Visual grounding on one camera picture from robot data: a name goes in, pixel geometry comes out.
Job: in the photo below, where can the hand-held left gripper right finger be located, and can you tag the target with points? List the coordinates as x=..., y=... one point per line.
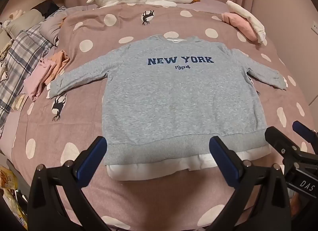
x=223, y=162

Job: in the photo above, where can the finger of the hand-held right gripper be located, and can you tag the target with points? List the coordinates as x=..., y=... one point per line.
x=301, y=129
x=279, y=137

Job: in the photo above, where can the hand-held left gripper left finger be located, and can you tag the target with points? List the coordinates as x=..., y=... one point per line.
x=91, y=159

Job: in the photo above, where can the grey sweatshirt with white hem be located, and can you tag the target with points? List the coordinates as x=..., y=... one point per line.
x=174, y=96

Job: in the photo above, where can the yellow snack packet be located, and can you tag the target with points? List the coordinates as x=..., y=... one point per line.
x=7, y=178

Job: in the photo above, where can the crumpled light pink garment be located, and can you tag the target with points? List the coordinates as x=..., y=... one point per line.
x=37, y=79

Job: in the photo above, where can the crumpled peach garment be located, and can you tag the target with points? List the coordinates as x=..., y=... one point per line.
x=60, y=59

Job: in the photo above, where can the folded pink garment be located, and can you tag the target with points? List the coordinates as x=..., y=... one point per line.
x=238, y=23

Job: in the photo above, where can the folded cream garment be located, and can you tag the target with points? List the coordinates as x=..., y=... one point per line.
x=248, y=18

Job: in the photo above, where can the plaid blanket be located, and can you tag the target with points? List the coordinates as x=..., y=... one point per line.
x=19, y=54

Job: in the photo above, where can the pink polka dot bedspread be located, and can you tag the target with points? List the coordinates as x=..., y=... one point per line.
x=174, y=22

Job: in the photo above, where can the grey green pillow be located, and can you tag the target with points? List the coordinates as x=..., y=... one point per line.
x=24, y=21

